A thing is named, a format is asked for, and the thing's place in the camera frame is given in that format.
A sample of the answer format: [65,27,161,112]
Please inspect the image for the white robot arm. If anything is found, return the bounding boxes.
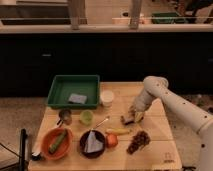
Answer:
[130,76,213,171]

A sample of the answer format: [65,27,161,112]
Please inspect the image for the brown crumb pile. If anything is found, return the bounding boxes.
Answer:
[127,131,151,154]

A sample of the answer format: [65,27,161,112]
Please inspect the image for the yellow banana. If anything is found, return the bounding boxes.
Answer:
[106,128,131,136]

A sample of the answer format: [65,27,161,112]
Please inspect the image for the metal spoon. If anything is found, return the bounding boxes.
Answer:
[92,116,110,130]

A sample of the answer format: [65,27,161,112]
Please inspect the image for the orange fruit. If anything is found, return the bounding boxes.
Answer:
[106,134,118,148]

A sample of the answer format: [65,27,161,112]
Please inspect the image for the white paper cup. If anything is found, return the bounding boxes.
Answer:
[100,90,114,107]

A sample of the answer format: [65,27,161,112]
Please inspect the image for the dark bowl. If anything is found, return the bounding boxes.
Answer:
[79,130,106,159]

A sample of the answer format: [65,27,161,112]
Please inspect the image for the grey folded cloth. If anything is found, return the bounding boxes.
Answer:
[84,131,103,153]

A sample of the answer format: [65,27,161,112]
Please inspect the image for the green plastic tray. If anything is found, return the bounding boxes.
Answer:
[47,75,100,109]

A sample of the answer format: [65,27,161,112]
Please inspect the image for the grey sponge in tray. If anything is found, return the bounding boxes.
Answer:
[68,93,87,104]

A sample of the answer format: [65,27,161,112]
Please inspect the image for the metal measuring cup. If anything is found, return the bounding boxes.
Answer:
[57,109,72,126]

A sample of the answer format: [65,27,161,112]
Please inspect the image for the green cucumber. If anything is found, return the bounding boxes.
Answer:
[49,130,67,154]

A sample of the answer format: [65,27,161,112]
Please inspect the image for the orange bowl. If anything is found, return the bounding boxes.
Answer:
[41,128,72,160]

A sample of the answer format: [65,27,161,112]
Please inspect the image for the green background bin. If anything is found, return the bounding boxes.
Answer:
[151,12,187,24]

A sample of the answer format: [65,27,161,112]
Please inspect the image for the black pole stand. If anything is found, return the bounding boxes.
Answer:
[19,129,27,171]

